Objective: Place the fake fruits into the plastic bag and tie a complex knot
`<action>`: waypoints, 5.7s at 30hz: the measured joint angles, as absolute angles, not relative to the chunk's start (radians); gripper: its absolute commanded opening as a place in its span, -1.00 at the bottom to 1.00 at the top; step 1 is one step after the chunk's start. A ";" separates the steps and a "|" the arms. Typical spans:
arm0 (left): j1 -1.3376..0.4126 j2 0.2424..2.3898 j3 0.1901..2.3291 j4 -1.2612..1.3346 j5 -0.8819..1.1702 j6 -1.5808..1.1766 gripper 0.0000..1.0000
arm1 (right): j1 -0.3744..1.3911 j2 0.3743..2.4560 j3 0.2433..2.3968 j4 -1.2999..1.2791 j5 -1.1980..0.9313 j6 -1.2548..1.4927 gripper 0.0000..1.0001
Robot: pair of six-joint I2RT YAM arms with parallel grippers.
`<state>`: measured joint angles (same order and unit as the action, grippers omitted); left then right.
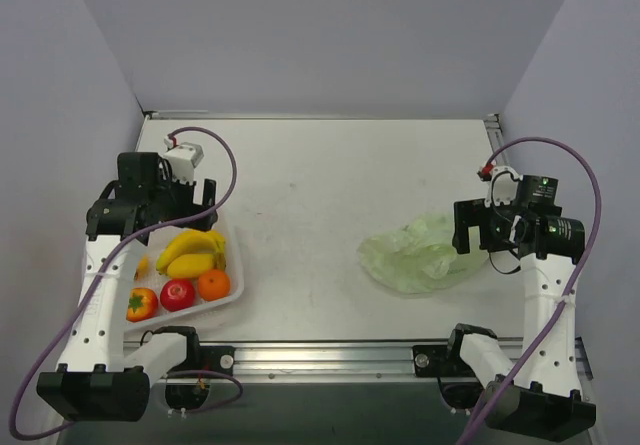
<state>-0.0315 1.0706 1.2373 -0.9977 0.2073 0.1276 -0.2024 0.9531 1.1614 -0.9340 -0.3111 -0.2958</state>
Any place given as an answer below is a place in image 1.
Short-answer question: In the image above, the yellow banana bunch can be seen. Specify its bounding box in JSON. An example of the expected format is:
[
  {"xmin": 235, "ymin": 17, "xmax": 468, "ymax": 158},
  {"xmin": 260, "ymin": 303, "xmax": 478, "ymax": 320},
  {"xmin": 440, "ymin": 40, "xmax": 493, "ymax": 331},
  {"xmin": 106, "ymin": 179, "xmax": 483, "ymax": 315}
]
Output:
[{"xmin": 156, "ymin": 230, "xmax": 226, "ymax": 272}]

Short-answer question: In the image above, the yellow mango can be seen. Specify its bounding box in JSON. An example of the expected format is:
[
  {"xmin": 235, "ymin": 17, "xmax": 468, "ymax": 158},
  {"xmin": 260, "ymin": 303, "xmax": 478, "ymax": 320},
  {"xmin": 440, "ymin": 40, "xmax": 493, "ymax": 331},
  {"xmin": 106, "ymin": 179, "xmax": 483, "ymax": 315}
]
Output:
[{"xmin": 166, "ymin": 253, "xmax": 215, "ymax": 279}]

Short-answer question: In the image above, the light green plastic bag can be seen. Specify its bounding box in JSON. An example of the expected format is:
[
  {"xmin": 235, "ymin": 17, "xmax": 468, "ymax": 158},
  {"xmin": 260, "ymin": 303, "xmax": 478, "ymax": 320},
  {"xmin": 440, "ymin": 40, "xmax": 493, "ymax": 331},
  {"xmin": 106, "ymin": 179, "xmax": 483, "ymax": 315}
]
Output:
[{"xmin": 357, "ymin": 213, "xmax": 488, "ymax": 295}]

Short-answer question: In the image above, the red apple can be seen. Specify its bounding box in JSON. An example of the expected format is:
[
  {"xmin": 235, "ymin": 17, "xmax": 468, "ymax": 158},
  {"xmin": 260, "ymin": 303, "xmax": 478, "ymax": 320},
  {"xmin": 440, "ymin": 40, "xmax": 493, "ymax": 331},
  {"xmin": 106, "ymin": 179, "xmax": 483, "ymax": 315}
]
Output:
[{"xmin": 160, "ymin": 279, "xmax": 196, "ymax": 312}]

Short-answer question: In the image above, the orange fruit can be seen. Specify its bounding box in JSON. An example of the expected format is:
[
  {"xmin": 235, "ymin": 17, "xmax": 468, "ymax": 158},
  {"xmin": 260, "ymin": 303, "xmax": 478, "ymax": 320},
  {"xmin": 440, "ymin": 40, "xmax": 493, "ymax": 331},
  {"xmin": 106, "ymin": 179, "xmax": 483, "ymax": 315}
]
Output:
[{"xmin": 197, "ymin": 269, "xmax": 231, "ymax": 302}]

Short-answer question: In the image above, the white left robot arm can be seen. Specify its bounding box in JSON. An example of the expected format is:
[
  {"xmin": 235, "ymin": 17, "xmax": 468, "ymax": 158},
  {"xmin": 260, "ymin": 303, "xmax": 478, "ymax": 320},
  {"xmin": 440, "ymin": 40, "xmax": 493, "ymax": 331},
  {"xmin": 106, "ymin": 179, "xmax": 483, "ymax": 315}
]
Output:
[{"xmin": 36, "ymin": 144, "xmax": 216, "ymax": 422}]

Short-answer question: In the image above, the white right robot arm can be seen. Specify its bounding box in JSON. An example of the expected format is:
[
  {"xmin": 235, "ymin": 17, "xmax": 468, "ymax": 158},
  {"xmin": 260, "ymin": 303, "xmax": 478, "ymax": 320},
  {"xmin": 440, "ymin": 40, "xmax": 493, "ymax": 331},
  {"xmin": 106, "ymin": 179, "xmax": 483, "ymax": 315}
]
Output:
[{"xmin": 443, "ymin": 166, "xmax": 596, "ymax": 443}]

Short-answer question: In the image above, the white plastic basket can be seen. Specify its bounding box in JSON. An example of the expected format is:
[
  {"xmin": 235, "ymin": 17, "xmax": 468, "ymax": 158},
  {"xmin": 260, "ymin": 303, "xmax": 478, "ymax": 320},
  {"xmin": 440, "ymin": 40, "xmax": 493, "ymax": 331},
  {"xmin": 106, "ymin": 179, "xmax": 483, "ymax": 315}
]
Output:
[{"xmin": 82, "ymin": 209, "xmax": 246, "ymax": 336}]

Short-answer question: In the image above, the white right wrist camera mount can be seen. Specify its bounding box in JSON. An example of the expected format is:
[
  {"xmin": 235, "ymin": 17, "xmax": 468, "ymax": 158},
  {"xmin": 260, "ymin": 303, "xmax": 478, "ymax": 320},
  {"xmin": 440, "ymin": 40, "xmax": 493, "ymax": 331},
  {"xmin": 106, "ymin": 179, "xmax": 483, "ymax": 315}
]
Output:
[{"xmin": 478, "ymin": 164, "xmax": 523, "ymax": 216}]

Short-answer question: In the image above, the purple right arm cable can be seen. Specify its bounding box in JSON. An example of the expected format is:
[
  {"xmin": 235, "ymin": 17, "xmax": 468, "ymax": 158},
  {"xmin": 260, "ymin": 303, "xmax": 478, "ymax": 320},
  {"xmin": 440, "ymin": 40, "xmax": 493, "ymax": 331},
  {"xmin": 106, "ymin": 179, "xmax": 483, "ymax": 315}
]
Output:
[{"xmin": 454, "ymin": 137, "xmax": 601, "ymax": 445}]

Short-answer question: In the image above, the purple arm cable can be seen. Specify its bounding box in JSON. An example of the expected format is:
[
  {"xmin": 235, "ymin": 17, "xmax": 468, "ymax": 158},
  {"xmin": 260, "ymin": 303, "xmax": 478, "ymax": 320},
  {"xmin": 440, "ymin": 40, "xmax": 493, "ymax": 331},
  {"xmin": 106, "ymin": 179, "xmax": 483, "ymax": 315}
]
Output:
[
  {"xmin": 9, "ymin": 126, "xmax": 245, "ymax": 440},
  {"xmin": 454, "ymin": 137, "xmax": 601, "ymax": 445}
]

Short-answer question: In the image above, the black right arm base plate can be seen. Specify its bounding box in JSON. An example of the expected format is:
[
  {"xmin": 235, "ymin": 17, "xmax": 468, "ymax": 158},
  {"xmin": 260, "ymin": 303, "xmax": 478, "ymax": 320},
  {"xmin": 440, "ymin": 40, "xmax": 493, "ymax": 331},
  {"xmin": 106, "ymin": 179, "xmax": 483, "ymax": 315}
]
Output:
[{"xmin": 412, "ymin": 344, "xmax": 475, "ymax": 379}]

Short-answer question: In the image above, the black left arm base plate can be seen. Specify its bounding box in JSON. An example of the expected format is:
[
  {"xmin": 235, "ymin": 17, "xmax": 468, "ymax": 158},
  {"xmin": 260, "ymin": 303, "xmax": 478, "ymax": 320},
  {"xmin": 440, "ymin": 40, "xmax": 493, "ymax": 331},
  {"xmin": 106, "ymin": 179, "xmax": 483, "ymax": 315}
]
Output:
[{"xmin": 169, "ymin": 344, "xmax": 236, "ymax": 375}]

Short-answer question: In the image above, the aluminium front rail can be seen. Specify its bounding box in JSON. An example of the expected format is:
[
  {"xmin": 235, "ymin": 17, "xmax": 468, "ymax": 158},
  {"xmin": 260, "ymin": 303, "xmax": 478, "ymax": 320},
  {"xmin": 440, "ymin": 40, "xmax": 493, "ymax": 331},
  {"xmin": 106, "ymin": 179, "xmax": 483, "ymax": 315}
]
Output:
[{"xmin": 119, "ymin": 342, "xmax": 591, "ymax": 381}]

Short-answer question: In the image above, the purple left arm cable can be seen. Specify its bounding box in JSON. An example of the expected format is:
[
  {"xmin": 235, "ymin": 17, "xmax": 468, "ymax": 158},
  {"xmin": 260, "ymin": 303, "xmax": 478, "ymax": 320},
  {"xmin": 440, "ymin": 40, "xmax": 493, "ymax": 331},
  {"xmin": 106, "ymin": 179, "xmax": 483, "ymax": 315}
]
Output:
[{"xmin": 9, "ymin": 126, "xmax": 245, "ymax": 440}]

